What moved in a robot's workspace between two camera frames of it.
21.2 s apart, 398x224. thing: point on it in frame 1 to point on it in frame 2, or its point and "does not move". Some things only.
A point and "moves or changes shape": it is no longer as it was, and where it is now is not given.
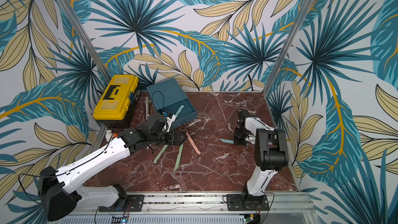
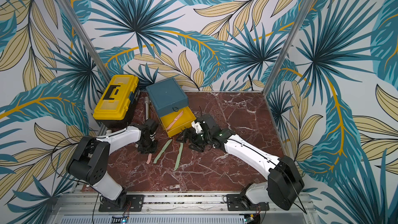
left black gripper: [179, 141] to [140, 149]
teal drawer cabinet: [168, 96] moves or changes shape
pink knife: [190, 138] moves or changes shape
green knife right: [179, 157] does not move
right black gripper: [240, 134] to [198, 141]
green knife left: [164, 148] does not move
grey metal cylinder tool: [147, 100] does not move
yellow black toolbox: [114, 108] does not move
